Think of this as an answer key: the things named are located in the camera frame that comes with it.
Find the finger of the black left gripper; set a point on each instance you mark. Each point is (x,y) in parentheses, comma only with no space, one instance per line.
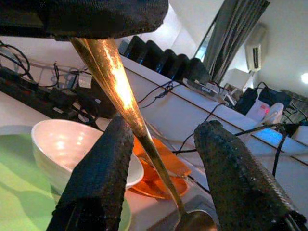
(96,16)

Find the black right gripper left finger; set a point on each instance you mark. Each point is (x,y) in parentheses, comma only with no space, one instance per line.
(101,180)

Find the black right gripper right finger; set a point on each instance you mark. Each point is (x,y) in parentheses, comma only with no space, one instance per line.
(240,187)

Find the gold metal spoon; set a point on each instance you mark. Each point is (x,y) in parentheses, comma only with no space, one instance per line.
(113,72)

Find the orange plastic plate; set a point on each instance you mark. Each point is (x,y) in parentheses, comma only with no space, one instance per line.
(149,190)

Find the black rounded battery pack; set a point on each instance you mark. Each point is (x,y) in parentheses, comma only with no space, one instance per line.
(169,63)
(136,48)
(199,71)
(155,56)
(184,68)

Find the white ceramic bowl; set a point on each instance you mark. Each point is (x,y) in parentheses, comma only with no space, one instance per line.
(60,144)

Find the silver metal spoon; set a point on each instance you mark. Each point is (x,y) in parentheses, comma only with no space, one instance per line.
(180,176)

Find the orange plastic bowl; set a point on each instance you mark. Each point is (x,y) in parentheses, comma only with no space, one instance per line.
(168,161)

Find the black flat power brick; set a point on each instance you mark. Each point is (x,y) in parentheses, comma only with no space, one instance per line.
(101,106)

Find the white power strip red light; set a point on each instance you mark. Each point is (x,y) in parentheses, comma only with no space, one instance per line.
(274,115)

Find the green plate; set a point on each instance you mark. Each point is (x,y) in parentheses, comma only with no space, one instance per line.
(19,180)

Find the black charger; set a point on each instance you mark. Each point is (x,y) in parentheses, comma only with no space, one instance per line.
(245,101)
(274,96)

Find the black power strip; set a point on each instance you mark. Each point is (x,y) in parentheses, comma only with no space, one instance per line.
(14,83)

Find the grey flat device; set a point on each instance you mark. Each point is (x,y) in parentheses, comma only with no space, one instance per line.
(202,87)

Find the white air conditioner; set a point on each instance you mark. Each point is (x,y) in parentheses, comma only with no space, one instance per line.
(255,55)

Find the grey striped curtain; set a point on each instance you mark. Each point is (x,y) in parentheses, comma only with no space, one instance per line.
(231,36)

